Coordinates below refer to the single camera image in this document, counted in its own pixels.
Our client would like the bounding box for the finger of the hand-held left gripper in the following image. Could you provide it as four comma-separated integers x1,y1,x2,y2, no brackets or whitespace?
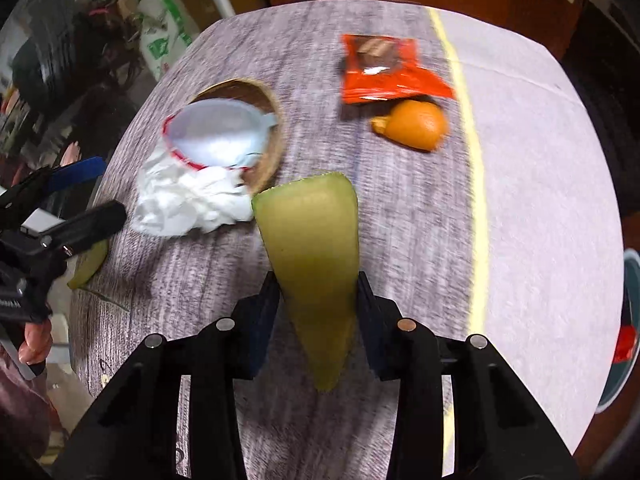
0,156,107,227
25,200,129,257

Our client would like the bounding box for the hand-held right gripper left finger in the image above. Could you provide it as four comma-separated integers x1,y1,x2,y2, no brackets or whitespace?
52,270,282,480

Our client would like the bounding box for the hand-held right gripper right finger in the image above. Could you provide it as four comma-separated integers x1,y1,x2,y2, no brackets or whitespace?
356,270,577,480

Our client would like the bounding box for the small green melon rind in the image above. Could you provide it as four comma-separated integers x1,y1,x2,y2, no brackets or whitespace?
66,239,110,291

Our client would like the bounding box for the large green melon rind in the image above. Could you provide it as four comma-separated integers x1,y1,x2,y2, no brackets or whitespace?
250,171,362,393

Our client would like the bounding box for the person's left forearm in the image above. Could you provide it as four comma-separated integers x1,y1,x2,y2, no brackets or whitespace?
0,350,53,461

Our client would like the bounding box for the person's left hand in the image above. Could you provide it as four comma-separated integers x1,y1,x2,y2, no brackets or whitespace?
19,316,54,366

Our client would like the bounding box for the crumpled white tissue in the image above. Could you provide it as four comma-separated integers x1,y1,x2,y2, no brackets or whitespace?
131,145,257,237

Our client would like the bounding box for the grey woven tablecloth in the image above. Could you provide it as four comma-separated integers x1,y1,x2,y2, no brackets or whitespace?
67,0,626,480

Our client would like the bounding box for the crushed white paper cup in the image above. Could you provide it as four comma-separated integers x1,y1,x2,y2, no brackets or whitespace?
162,99,279,172

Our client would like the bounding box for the brown round bowl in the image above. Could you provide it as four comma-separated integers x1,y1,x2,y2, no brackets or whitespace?
192,79,287,196

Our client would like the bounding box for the white green plastic bag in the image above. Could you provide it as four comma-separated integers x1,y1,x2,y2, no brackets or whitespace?
136,0,195,82

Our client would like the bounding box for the red chocolate snack wrapper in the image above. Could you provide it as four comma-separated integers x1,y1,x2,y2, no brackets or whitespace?
340,34,456,107

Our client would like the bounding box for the brown wooden panel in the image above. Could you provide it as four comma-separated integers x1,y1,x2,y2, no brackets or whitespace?
509,0,592,63

